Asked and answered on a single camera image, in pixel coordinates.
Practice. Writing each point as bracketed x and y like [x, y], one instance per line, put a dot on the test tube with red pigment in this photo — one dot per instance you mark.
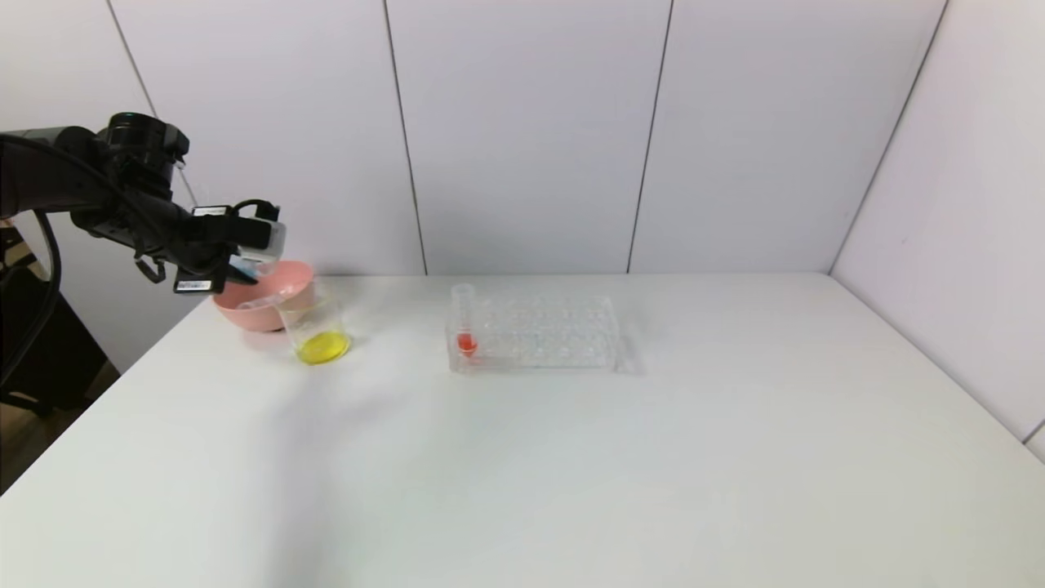
[466, 327]

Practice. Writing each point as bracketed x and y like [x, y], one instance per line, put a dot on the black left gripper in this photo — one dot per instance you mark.
[202, 249]

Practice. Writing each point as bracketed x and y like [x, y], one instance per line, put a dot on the pink plastic bowl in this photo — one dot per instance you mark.
[261, 306]

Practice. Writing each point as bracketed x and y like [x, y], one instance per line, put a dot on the clear plastic test tube rack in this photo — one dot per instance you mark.
[531, 335]

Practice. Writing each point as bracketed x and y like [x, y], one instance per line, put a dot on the clear glass beaker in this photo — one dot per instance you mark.
[318, 331]

